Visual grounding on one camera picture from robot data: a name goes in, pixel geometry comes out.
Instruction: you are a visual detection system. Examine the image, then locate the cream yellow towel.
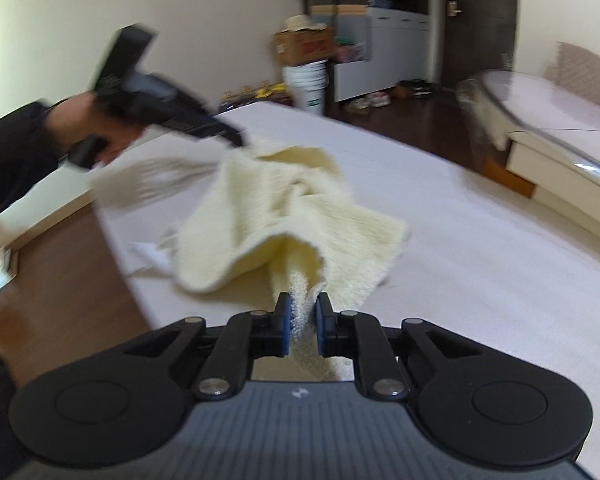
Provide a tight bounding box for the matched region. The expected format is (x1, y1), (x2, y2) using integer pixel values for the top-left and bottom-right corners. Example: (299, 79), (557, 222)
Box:
(172, 139), (408, 380)

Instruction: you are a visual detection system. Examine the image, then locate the left forearm black sleeve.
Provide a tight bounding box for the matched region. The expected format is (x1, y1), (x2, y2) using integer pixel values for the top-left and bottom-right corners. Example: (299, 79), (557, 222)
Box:
(0, 101), (66, 214)

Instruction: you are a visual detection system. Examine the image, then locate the person's left hand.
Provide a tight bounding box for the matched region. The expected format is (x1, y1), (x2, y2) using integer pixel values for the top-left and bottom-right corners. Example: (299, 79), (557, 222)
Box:
(44, 92), (147, 165)

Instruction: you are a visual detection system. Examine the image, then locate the cooking oil bottles group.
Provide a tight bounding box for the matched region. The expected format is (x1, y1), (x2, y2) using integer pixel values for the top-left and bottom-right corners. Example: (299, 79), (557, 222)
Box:
(218, 81), (294, 113)

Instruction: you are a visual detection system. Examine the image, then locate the cardboard box with red print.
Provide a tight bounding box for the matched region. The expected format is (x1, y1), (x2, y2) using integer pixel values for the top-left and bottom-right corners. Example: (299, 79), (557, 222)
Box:
(273, 27), (336, 66)

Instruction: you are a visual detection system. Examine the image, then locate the white plastic bucket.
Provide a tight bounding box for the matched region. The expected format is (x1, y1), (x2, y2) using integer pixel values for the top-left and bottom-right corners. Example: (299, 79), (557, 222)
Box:
(283, 61), (328, 116)

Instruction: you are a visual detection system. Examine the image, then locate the straw hat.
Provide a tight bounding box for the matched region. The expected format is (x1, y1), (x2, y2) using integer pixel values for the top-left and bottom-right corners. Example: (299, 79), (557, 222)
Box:
(282, 14), (327, 32)

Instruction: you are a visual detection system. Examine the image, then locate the pair of sneakers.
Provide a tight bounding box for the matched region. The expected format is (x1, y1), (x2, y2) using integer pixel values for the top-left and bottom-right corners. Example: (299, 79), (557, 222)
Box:
(344, 91), (391, 115)

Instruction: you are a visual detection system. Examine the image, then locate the white grey cabinet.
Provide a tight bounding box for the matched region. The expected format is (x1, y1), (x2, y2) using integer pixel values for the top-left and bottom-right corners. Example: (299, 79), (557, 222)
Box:
(332, 0), (431, 102)

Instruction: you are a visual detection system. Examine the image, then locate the glass top dining table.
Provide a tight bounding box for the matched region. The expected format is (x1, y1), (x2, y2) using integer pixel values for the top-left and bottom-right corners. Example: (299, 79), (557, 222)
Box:
(455, 70), (600, 238)

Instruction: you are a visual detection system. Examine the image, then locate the dark wooden door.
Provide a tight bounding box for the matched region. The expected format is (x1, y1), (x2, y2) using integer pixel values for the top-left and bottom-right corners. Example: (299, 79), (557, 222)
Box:
(441, 0), (518, 89)

